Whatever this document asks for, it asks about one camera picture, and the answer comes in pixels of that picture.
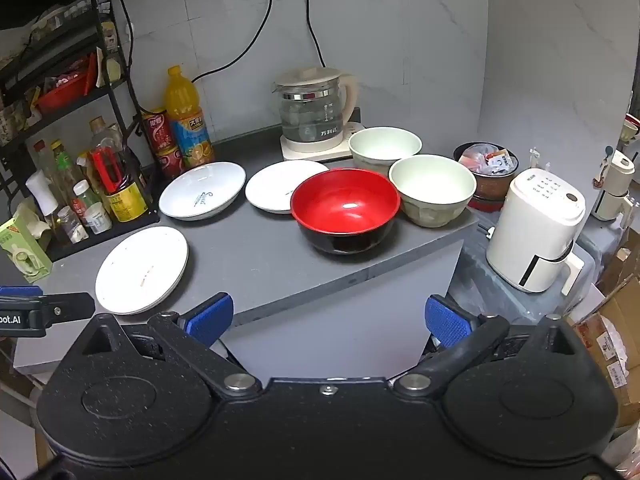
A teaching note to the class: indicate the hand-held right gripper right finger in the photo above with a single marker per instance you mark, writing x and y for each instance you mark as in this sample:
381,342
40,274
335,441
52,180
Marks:
447,321

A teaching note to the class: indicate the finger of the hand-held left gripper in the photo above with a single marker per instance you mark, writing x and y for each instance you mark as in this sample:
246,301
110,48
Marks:
20,290
65,305

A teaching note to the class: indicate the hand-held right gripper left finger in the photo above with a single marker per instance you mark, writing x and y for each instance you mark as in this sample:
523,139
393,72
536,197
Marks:
210,317

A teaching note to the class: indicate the deep white plate with print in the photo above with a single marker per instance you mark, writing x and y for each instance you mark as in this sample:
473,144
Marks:
202,190

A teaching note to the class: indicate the green carton box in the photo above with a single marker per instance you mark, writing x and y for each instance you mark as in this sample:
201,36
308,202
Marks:
22,245

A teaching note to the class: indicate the clear jar with white powder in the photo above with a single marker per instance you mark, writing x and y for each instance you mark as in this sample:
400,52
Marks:
71,224

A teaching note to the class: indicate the white plastic jar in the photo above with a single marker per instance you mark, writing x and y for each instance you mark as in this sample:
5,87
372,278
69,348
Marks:
98,218

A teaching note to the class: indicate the white plastic bottle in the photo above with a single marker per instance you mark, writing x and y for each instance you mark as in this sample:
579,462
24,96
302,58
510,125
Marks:
42,191

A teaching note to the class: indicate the green bottle with white cap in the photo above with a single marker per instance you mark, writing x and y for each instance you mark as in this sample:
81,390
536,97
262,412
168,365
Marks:
86,194

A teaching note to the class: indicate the dark bottle with yellow label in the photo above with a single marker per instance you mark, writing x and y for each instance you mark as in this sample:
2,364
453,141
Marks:
129,200

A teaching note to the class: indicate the white air fryer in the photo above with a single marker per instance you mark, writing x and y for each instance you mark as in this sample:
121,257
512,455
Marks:
537,225

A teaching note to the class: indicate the pale green bowl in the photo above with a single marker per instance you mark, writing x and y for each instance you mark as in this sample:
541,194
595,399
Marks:
384,146
432,187

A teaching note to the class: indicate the dark brown pot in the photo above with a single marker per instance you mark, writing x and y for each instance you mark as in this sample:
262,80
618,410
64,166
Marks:
492,187

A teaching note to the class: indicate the shallow white plate with print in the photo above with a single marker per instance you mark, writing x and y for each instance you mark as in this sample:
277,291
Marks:
277,187

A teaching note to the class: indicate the red and black bowl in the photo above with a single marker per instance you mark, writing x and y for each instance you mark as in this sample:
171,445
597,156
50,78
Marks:
345,210

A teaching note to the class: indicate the red drink can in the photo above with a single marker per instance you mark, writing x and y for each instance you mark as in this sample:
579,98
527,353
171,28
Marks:
157,130
170,161

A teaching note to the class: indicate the pile of small packets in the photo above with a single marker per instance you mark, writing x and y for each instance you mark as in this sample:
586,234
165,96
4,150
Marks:
487,157

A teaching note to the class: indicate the cardboard box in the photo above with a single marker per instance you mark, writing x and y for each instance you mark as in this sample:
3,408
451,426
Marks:
617,340

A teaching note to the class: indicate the tall clear bottle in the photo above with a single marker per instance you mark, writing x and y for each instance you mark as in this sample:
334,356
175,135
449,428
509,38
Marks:
103,135

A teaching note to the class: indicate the orange juice bottle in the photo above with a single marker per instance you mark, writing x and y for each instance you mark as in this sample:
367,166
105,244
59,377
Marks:
187,125

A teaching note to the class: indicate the wooden board at edge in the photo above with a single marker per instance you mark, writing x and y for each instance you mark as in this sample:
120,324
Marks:
310,150

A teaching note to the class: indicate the red plastic basket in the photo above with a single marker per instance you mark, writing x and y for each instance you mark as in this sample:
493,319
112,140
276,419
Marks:
62,94

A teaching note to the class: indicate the black metal rack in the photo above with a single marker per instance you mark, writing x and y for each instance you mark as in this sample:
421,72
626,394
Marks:
125,105

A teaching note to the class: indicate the small white appliance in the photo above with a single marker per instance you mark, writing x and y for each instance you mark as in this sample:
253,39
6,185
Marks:
612,187

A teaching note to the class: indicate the glass electric kettle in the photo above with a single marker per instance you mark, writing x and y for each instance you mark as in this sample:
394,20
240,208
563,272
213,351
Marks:
310,105

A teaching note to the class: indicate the white wall hook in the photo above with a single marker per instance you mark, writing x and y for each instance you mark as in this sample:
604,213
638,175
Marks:
537,157

